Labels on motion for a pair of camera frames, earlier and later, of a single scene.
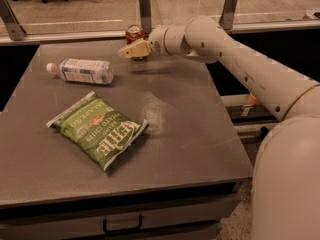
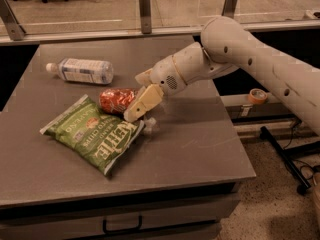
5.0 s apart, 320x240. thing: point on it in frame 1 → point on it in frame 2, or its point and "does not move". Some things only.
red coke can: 134,33 → 116,100
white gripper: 156,40 → 164,73
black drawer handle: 121,230 does not move
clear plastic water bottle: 83,71 does not move
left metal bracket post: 14,29 does not move
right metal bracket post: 227,18 does not move
